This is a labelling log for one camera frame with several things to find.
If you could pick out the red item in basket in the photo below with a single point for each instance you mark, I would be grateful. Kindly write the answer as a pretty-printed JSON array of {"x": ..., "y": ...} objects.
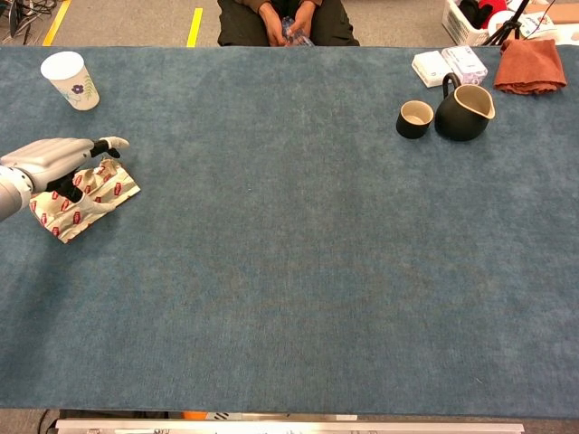
[{"x": 488, "y": 6}]

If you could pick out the folded rust brown cloth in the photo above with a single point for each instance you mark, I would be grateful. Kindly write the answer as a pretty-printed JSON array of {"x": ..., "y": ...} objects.
[{"x": 529, "y": 68}]

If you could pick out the aluminium rail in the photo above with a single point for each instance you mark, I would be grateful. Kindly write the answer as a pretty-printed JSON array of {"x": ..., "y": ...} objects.
[{"x": 289, "y": 427}]

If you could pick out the yellow floor tape strip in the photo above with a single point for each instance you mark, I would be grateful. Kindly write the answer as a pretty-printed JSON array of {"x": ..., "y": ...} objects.
[
  {"x": 195, "y": 27},
  {"x": 57, "y": 22}
]

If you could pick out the blue felt table cover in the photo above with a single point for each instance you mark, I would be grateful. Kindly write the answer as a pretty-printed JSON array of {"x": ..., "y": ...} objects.
[{"x": 289, "y": 248}]

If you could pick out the black ceramic pitcher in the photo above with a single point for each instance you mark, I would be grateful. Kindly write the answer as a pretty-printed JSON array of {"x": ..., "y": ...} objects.
[{"x": 454, "y": 119}]

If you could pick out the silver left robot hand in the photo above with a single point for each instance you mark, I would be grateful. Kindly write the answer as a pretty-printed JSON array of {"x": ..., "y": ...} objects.
[{"x": 50, "y": 153}]

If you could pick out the white plastic basket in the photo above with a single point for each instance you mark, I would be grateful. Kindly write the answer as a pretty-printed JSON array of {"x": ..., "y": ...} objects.
[{"x": 459, "y": 27}]

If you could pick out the clear plastic wrapper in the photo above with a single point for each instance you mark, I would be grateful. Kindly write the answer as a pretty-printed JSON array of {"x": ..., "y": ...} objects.
[{"x": 289, "y": 29}]

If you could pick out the tissue pack purple print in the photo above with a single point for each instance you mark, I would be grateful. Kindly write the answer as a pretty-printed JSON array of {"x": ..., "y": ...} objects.
[{"x": 468, "y": 63}]

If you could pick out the black tripod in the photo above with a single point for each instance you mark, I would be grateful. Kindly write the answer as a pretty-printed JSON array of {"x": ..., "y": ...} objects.
[{"x": 503, "y": 28}]

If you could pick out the printed white package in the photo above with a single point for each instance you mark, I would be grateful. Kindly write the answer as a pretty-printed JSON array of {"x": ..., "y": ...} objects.
[{"x": 538, "y": 25}]

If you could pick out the seated person dark clothes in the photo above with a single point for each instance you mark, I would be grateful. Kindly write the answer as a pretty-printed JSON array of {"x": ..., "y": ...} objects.
[{"x": 332, "y": 22}]

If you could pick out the plain white tissue pack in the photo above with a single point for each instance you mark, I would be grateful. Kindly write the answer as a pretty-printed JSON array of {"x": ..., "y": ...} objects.
[{"x": 427, "y": 67}]

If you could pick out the small black ceramic cup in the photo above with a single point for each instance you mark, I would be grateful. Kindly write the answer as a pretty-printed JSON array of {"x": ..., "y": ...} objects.
[{"x": 412, "y": 126}]

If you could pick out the red patterned paper bag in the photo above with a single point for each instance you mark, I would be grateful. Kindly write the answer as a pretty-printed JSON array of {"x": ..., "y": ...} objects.
[{"x": 106, "y": 187}]

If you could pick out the white paper cup flower print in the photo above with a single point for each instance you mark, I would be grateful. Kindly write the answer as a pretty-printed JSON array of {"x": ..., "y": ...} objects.
[{"x": 72, "y": 83}]

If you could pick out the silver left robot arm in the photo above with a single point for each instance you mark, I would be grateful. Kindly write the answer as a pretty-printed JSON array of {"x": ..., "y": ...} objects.
[{"x": 11, "y": 192}]

